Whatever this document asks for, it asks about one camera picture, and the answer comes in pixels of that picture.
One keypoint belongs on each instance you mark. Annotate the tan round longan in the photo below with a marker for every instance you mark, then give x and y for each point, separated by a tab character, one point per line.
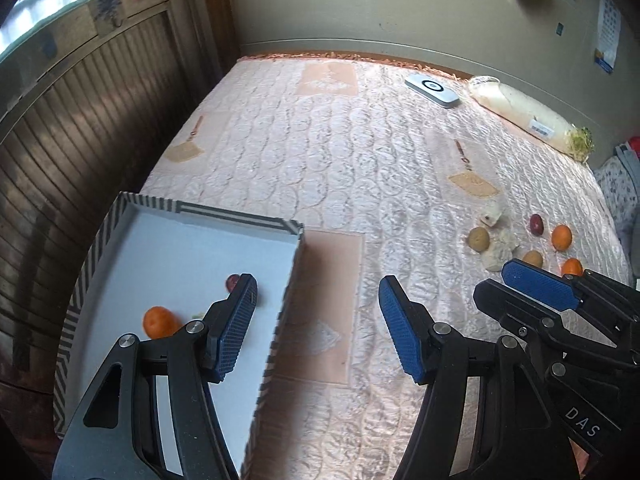
478	238
533	258

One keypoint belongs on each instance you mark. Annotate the orange mandarin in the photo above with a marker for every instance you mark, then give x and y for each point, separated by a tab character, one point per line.
157	321
573	266
561	237

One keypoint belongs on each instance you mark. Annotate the striped cardboard box tray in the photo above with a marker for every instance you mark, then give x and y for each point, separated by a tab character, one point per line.
200	250

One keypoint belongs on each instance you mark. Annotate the red jujube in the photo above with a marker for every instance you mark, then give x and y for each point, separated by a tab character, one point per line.
536	224
232	282

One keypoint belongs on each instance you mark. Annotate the wrapped white daikon radish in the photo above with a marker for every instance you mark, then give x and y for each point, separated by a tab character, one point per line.
525	110

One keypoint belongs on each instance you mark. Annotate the grey bag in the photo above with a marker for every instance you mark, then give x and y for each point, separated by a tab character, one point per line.
627	160

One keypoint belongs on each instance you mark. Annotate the wall calendar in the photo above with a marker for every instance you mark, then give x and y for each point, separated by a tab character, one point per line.
607	35

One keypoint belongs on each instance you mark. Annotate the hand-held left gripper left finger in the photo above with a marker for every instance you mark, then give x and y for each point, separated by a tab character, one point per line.
234	332

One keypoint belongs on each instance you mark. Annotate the white flat device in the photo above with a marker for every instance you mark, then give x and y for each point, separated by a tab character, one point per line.
431	89

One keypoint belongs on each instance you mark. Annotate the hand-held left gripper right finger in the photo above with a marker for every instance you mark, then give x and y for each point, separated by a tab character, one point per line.
400	332

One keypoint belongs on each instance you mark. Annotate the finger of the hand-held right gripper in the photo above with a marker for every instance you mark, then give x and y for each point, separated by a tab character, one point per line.
540	285
505	305

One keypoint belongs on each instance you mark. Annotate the floral cloth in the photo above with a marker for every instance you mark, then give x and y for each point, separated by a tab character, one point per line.
617	200

